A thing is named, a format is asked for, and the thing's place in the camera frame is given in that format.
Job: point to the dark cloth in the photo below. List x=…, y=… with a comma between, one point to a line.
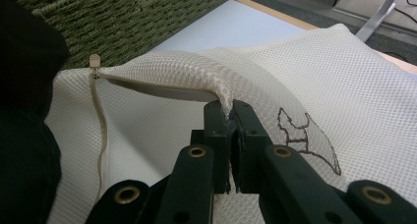
x=26, y=119

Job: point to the white metal stand frame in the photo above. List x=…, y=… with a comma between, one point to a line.
x=377, y=17

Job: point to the green woven basket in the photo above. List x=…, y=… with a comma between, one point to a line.
x=131, y=21

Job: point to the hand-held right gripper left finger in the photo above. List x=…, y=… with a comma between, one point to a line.
x=218, y=145

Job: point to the white mesh laundry bag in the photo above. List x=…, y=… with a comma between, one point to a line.
x=327, y=70

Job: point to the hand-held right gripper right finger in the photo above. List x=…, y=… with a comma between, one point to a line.
x=247, y=135

